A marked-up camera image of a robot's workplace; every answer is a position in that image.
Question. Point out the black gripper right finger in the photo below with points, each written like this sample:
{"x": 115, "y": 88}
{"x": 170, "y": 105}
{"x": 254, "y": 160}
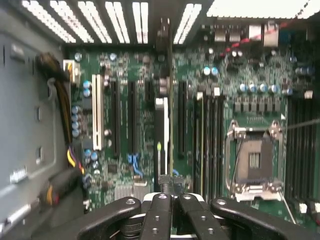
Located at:
{"x": 200, "y": 220}

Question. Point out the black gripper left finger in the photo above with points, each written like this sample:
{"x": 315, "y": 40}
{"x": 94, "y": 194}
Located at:
{"x": 160, "y": 220}

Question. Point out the grey chipset heatsink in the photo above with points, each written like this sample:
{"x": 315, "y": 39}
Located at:
{"x": 125, "y": 192}

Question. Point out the silver socket cover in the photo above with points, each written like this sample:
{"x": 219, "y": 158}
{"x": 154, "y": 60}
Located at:
{"x": 257, "y": 193}

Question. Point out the black CPU socket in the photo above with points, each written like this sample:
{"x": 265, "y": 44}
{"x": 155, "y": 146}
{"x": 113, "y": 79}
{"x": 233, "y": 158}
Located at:
{"x": 252, "y": 160}

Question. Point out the black RAM slot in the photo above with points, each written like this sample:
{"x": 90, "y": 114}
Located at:
{"x": 214, "y": 140}
{"x": 316, "y": 150}
{"x": 291, "y": 150}
{"x": 220, "y": 140}
{"x": 308, "y": 150}
{"x": 208, "y": 140}
{"x": 300, "y": 150}

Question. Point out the green motherboard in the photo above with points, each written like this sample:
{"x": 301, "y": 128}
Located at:
{"x": 140, "y": 120}

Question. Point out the white expansion slot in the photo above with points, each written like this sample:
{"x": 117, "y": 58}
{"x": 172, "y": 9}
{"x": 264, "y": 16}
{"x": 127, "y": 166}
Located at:
{"x": 98, "y": 112}

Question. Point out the short black expansion slot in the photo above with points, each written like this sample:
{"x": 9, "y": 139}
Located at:
{"x": 148, "y": 90}

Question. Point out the open black grey PC case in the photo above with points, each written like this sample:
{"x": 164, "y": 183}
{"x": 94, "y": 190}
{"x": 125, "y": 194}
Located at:
{"x": 7, "y": 20}

